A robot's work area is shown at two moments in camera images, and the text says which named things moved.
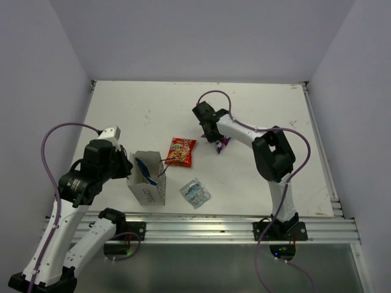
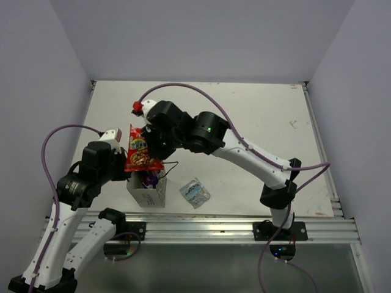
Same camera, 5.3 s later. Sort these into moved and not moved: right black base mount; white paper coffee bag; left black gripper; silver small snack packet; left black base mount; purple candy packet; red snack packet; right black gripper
Moved: right black gripper; red snack packet; purple candy packet
Not moved: white paper coffee bag; right black base mount; silver small snack packet; left black base mount; left black gripper
